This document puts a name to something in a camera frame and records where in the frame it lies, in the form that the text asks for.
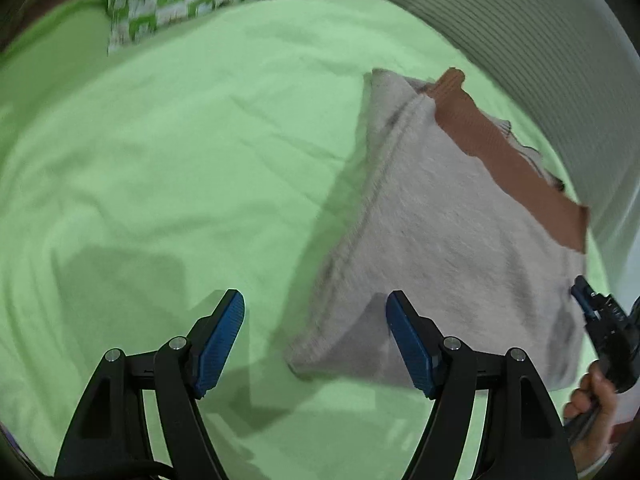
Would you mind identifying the person right hand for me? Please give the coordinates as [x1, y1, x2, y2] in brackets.
[563, 361, 639, 479]

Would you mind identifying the green bed sheet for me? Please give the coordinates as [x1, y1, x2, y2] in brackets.
[0, 0, 616, 480]

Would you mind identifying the grey striped large pillow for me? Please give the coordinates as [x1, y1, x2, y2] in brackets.
[390, 0, 639, 299]

